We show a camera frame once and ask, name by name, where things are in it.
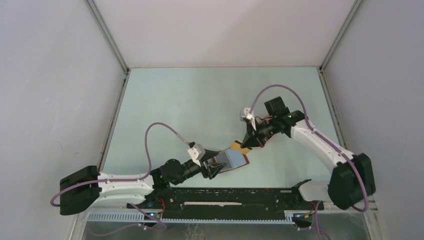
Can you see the pink oval tray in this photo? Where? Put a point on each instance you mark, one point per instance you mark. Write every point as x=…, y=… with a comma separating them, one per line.
x=269, y=128

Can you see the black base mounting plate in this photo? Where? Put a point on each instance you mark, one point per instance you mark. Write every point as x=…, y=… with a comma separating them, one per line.
x=238, y=203

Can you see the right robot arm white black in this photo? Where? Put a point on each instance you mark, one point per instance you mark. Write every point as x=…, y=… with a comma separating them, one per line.
x=352, y=177

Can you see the aluminium frame post right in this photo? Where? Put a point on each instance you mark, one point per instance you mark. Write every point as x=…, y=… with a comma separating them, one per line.
x=341, y=33

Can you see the aluminium frame post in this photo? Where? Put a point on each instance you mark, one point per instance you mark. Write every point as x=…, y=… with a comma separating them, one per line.
x=341, y=33
x=105, y=31

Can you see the grey cable duct rail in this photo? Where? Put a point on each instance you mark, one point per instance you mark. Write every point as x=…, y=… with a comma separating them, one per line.
x=137, y=217

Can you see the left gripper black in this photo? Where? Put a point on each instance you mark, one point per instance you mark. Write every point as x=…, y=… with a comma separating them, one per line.
x=214, y=170

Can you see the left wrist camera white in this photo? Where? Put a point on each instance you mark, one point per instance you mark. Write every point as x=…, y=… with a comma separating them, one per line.
x=196, y=152

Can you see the aluminium frame post left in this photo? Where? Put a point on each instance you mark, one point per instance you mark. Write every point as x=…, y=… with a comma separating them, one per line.
x=105, y=31

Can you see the brown leather card holder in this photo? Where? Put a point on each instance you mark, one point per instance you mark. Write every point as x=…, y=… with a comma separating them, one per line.
x=232, y=158

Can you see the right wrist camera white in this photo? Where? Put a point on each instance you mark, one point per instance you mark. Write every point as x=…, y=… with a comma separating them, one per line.
x=247, y=115

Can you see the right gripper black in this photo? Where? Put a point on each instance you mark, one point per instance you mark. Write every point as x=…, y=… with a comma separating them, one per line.
x=250, y=140

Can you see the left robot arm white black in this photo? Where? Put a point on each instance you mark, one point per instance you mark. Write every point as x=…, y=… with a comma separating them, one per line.
x=89, y=187

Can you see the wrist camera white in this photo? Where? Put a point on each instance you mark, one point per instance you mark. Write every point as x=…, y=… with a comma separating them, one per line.
x=196, y=152
x=247, y=115

